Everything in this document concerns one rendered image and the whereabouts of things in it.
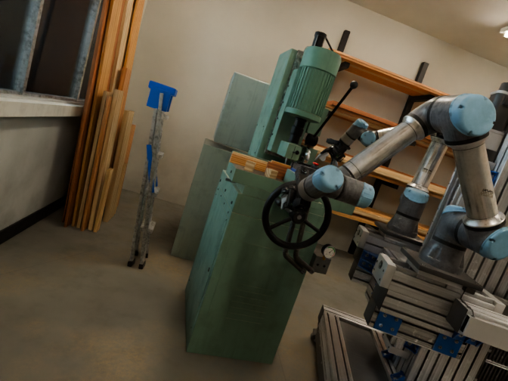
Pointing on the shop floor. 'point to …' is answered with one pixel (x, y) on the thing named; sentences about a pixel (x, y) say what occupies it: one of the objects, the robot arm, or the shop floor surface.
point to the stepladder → (159, 102)
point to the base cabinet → (240, 287)
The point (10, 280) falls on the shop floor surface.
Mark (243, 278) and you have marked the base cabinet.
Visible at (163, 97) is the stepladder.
